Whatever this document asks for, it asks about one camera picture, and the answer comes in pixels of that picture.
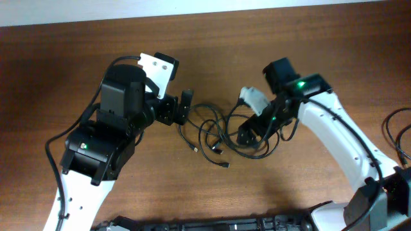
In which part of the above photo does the black USB cable bundle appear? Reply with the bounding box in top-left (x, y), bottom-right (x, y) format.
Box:
top-left (177, 103), bottom-right (282, 169)

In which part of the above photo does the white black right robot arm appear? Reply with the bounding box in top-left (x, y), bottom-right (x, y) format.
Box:
top-left (237, 58), bottom-right (410, 230)

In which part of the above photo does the black separated USB cable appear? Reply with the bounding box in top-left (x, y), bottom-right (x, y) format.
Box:
top-left (382, 107), bottom-right (411, 167)

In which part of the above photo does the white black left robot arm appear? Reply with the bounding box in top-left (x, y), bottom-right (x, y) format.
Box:
top-left (44, 64), bottom-right (193, 230)

